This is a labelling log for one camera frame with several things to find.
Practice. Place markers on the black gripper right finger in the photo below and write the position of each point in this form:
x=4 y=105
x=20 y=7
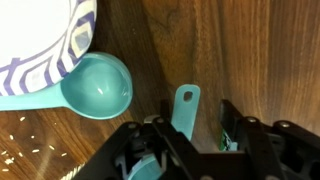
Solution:
x=266 y=146

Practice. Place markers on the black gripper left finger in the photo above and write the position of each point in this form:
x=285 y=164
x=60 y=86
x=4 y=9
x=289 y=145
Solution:
x=180 y=141

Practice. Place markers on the small teal measuring cup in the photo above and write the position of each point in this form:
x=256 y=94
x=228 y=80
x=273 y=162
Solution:
x=185 y=113

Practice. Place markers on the large teal measuring cup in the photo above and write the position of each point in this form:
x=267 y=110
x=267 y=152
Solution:
x=96 y=88

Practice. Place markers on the small green printed label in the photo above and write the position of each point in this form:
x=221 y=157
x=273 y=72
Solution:
x=226 y=141

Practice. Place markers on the white rice grain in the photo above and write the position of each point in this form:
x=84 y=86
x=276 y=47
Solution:
x=51 y=147
x=20 y=154
x=5 y=170
x=64 y=154
x=11 y=137
x=22 y=118
x=9 y=161
x=35 y=150

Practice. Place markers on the purple patterned paper plate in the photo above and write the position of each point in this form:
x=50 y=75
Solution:
x=30 y=36

